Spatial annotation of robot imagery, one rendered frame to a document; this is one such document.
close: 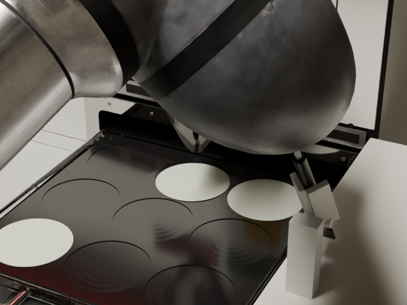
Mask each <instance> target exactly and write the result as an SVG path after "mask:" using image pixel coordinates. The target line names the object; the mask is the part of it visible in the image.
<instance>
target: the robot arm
mask: <svg viewBox="0 0 407 305"><path fill-rule="evenodd" d="M131 78H132V79H133V80H134V81H135V82H136V83H137V84H139V85H140V86H141V87H142V88H143V89H144V90H145V91H146V92H147V93H148V94H149V95H150V96H151V97H152V98H153V99H154V100H155V101H156V102H157V103H158V104H159V105H160V106H161V107H162V108H163V109H164V110H165V111H166V113H167V115H168V117H169V119H170V121H171V123H172V124H173V126H174V128H175V130H176V132H177V133H178V135H179V137H180V139H181V141H182V142H183V143H184V145H185V146H186V147H187V148H188V149H189V150H190V151H191V152H192V153H201V152H202V151H203V150H204V149H205V147H206V146H207V145H208V144H209V143H210V142H211V141H213V142H215V143H218V144H220V145H222V146H225V147H227V148H232V149H236V150H239V151H243V152H246V153H250V154H264V155H278V154H289V153H293V152H296V151H299V150H301V149H305V148H308V147H309V146H311V145H313V144H315V143H317V142H319V141H320V140H322V139H323V138H324V137H326V136H327V135H328V134H329V133H330V132H331V131H332V130H333V129H334V128H335V127H336V126H337V125H338V124H339V122H340V121H341V120H342V119H343V117H344V115H345V113H346V112H347V110H348V108H349V106H350V103H351V100H352V97H353V94H354V90H355V84H356V64H355V60H354V53H353V50H352V46H351V43H350V40H349V37H348V34H347V32H346V29H345V27H344V24H343V22H342V20H341V18H340V15H339V13H338V11H337V10H336V8H335V6H334V4H333V2H332V1H331V0H0V172H1V171H2V170H3V169H4V167H5V166H6V165H7V164H8V163H9V162H10V161H11V160H12V159H13V158H14V157H15V156H16V155H17V154H18V153H19V152H20V151H21V150H22V149H23V148H24V147H25V146H26V145H27V144H28V143H29V142H30V141H31V140H32V138H34V136H35V135H37V133H38V132H40V130H41V129H43V127H45V126H46V124H48V123H49V121H51V120H52V118H54V116H55V115H57V113H58V112H59V111H60V110H61V109H62V108H63V107H64V106H65V105H66V104H67V103H68V102H69V101H70V100H72V99H75V98H79V97H91V98H109V97H113V96H114V95H115V94H116V93H117V92H118V91H120V89H121V88H122V87H123V86H124V85H125V84H126V83H127V82H128V81H129V80H130V79H131ZM193 132H195V133H197V134H198V136H197V139H196V136H195V135H194V134H193Z"/></svg>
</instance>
